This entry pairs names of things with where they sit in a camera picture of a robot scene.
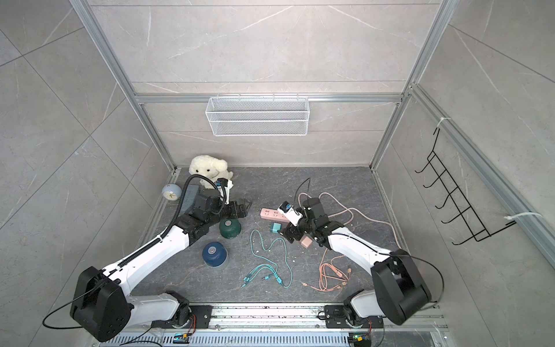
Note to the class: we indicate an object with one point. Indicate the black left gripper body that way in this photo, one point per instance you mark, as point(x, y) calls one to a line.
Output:
point(230, 212)

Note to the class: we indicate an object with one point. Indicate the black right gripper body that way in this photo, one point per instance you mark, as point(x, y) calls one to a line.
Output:
point(304, 227)

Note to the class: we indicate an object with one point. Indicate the teal charger plug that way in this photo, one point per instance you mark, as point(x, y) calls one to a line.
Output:
point(275, 228)

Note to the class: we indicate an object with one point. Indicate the green meat grinder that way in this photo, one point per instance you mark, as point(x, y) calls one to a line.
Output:
point(230, 228)

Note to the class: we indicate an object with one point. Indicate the pink power strip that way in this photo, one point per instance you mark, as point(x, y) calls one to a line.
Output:
point(273, 215)

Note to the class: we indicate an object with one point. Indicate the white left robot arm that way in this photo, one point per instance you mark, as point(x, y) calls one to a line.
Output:
point(103, 303)

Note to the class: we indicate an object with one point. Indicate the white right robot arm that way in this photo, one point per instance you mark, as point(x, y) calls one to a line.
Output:
point(399, 289)

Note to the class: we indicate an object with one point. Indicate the blue meat grinder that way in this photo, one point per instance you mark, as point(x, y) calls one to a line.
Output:
point(214, 254)

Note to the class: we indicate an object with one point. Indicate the pink charger plug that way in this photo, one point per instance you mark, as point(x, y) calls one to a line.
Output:
point(306, 241)

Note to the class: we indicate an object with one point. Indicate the grey blue sponge block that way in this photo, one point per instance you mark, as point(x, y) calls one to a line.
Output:
point(188, 201)

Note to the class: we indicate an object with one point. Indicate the white plush dog toy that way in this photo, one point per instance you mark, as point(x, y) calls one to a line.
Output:
point(210, 167)

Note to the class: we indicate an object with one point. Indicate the small globe ball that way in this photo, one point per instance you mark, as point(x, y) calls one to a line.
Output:
point(172, 192)

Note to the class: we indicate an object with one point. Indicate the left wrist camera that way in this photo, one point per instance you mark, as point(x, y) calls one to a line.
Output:
point(224, 186)

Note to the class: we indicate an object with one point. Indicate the white wire mesh basket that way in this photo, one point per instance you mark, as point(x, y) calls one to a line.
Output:
point(258, 116)

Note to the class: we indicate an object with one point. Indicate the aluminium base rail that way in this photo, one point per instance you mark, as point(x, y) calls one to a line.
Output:
point(289, 324)

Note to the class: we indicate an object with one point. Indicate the black wire hook rack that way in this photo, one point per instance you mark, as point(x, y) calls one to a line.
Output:
point(455, 197)

